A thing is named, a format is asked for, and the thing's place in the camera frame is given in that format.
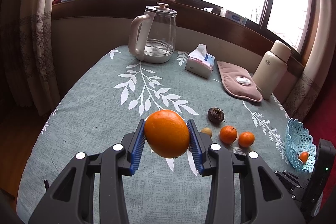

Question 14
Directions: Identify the cream thermos flask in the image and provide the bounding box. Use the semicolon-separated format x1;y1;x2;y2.
252;40;291;100

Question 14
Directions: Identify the dark brown mangosteen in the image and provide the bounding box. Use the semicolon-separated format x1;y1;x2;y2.
207;107;225;124

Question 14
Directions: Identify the light blue plastic basket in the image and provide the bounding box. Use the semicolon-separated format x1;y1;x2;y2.
285;118;317;173

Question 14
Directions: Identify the pink hot water pad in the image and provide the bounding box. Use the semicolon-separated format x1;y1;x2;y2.
217;61;263;103

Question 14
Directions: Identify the right patterned curtain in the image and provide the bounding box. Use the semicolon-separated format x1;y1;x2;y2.
283;0;335;122

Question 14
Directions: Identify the small brown longan fruit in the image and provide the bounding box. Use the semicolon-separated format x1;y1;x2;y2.
201;127;213;137

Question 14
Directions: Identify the small tangerine with stem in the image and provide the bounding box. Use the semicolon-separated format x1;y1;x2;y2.
219;125;238;144

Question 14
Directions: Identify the glass kettle white handle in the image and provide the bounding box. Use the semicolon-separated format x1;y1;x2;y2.
128;2;177;64

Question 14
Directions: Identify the white box on windowsill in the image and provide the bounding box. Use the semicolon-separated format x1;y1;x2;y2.
224;10;247;26

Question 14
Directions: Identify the small round tangerine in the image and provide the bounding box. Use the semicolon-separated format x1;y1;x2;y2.
238;131;255;148

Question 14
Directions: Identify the tissue pack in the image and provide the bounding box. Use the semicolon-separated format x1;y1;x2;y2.
185;44;215;79

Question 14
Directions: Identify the tangerine in basket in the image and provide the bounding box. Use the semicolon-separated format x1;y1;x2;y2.
299;151;309;164

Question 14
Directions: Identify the patterned curtain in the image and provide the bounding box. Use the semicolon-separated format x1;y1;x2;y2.
283;0;335;122
1;0;60;115

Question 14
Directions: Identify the left patterned curtain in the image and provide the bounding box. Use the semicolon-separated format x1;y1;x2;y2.
1;0;60;115

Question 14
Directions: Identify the green leaf-print tablecloth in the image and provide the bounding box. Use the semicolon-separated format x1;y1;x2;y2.
17;46;293;223

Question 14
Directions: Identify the large orange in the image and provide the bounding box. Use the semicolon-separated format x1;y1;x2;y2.
144;110;190;159

